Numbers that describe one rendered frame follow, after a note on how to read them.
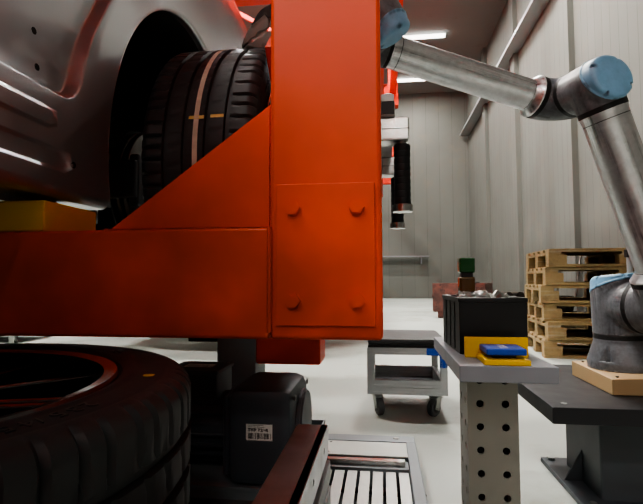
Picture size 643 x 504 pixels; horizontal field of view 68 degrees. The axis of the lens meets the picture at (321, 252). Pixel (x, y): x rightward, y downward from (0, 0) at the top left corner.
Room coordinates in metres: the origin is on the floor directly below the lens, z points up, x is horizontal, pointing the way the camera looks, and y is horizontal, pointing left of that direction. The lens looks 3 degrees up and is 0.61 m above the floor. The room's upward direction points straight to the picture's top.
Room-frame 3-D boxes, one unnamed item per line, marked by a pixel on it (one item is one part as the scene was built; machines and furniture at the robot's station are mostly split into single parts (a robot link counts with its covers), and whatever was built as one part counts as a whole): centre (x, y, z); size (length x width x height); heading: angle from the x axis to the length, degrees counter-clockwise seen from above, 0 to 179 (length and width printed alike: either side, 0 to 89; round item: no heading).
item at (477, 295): (1.09, -0.36, 0.51); 0.20 x 0.14 x 0.13; 175
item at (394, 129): (1.03, -0.15, 0.93); 0.09 x 0.05 x 0.05; 83
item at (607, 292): (1.41, -0.88, 0.53); 0.17 x 0.15 x 0.18; 11
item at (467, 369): (1.07, -0.36, 0.44); 0.43 x 0.17 x 0.03; 173
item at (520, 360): (0.90, -0.34, 0.45); 0.08 x 0.08 x 0.01; 83
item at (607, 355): (1.42, -0.88, 0.40); 0.19 x 0.19 x 0.10
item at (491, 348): (0.90, -0.34, 0.47); 0.07 x 0.07 x 0.02; 83
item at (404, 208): (1.03, -0.18, 0.83); 0.04 x 0.04 x 0.16
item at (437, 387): (2.33, -0.41, 0.17); 0.43 x 0.36 x 0.34; 173
